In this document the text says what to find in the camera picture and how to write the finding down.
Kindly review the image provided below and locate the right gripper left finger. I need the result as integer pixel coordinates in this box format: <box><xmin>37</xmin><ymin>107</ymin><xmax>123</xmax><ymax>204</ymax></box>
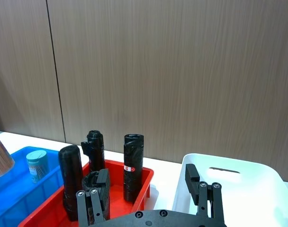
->
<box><xmin>75</xmin><ymin>168</ymin><xmax>111</xmax><ymax>227</ymax></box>

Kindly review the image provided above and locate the black trash bag roll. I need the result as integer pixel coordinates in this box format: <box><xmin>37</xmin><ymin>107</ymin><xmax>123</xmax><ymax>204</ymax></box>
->
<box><xmin>81</xmin><ymin>130</ymin><xmax>106</xmax><ymax>172</ymax></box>
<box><xmin>123</xmin><ymin>134</ymin><xmax>145</xmax><ymax>203</ymax></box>
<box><xmin>81</xmin><ymin>170</ymin><xmax>111</xmax><ymax>225</ymax></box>
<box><xmin>58</xmin><ymin>145</ymin><xmax>85</xmax><ymax>222</ymax></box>

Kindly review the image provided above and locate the toothpick jar grey-blue lid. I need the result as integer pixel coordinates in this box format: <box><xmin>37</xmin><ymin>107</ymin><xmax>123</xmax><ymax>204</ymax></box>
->
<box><xmin>0</xmin><ymin>130</ymin><xmax>16</xmax><ymax>180</ymax></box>
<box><xmin>26</xmin><ymin>150</ymin><xmax>50</xmax><ymax>183</ymax></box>

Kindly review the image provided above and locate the white plastic bin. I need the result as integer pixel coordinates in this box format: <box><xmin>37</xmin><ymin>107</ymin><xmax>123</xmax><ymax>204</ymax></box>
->
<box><xmin>172</xmin><ymin>153</ymin><xmax>288</xmax><ymax>227</ymax></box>

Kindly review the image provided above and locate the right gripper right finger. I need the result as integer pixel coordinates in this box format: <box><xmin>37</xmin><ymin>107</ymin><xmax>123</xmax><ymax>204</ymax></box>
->
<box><xmin>185</xmin><ymin>164</ymin><xmax>225</xmax><ymax>224</ymax></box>

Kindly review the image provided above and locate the red plastic bin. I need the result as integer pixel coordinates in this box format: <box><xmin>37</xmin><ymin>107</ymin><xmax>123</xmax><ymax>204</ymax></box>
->
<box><xmin>17</xmin><ymin>159</ymin><xmax>154</xmax><ymax>227</ymax></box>

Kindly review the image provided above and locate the blue plastic bin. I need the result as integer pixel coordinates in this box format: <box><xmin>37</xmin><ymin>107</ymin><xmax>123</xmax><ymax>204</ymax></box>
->
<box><xmin>0</xmin><ymin>146</ymin><xmax>65</xmax><ymax>227</ymax></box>

